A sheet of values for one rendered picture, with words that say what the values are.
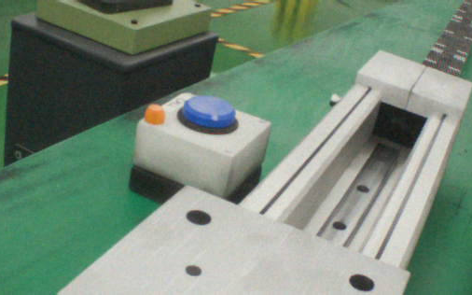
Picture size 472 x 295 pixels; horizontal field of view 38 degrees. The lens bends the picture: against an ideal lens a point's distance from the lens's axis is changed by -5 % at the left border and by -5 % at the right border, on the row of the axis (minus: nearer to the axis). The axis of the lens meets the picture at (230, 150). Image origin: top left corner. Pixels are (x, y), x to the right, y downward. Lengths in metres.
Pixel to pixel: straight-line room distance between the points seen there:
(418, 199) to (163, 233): 0.21
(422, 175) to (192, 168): 0.16
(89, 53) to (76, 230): 0.36
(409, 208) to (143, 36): 0.47
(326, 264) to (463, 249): 0.32
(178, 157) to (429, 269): 0.21
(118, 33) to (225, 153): 0.36
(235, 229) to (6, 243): 0.22
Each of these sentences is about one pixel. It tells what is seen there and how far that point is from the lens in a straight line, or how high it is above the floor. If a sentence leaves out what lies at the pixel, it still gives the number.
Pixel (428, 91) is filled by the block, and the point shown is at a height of 0.87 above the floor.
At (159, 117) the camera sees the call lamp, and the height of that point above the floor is 0.85.
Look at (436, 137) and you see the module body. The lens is 0.57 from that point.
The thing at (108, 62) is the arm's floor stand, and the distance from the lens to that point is 0.82.
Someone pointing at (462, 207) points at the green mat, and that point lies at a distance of 0.67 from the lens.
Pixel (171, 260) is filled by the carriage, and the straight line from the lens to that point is 0.28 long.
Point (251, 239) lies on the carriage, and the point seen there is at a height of 0.90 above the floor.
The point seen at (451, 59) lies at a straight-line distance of 1.00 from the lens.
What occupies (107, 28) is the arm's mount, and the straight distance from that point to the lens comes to 0.85.
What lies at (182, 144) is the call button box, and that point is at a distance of 0.52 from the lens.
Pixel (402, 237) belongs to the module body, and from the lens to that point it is 0.42.
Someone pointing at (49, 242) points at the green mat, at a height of 0.78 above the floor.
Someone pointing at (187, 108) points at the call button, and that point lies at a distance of 0.54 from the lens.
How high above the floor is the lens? 1.07
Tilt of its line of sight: 27 degrees down
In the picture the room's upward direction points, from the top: 12 degrees clockwise
